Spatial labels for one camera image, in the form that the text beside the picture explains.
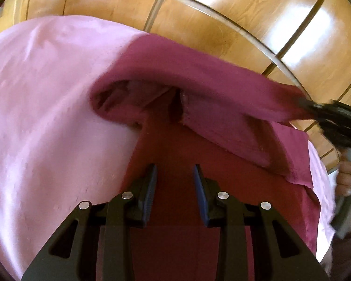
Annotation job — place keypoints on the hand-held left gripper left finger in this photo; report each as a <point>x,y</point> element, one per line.
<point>152,193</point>

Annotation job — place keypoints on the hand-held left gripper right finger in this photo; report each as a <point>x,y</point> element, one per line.
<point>199,193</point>

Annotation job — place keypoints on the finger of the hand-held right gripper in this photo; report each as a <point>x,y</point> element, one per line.
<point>311,108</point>

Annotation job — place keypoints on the dark red shorts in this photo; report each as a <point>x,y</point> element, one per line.
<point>175,152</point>

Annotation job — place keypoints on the person's right hand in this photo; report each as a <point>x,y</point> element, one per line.
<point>348,180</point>

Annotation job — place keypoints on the pink bed sheet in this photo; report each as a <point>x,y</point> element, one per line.
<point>46,108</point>

